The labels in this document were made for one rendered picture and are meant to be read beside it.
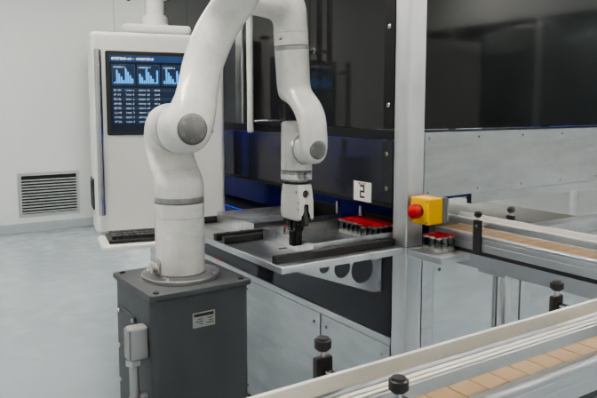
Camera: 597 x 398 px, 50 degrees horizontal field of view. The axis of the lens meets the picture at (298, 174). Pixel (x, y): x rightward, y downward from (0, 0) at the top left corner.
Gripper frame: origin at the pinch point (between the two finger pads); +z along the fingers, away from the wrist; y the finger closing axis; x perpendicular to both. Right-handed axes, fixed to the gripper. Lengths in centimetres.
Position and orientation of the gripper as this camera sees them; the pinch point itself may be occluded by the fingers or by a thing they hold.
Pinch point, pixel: (295, 237)
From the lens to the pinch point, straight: 172.5
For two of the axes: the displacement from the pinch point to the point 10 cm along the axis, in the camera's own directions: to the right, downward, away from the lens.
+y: -5.5, -0.9, 8.3
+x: -8.4, 0.4, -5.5
